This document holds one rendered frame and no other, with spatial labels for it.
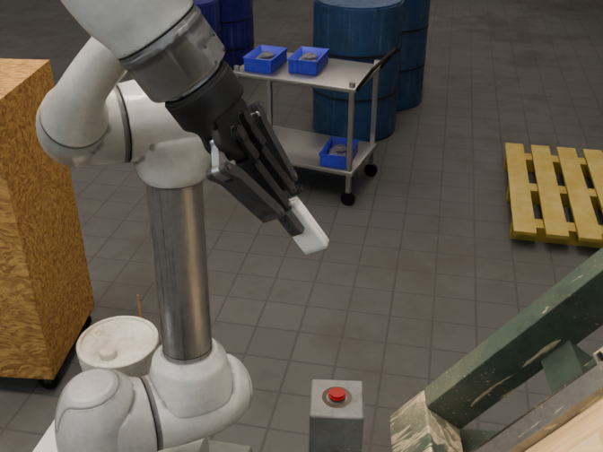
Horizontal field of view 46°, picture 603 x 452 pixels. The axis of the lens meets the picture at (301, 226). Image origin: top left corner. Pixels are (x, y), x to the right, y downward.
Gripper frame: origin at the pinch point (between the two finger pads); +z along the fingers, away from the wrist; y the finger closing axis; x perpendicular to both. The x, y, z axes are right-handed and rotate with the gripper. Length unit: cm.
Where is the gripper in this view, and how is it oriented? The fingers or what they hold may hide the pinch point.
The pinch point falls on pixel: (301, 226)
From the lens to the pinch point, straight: 79.4
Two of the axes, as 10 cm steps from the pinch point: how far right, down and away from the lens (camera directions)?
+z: 5.3, 7.1, 4.7
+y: 2.3, -6.5, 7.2
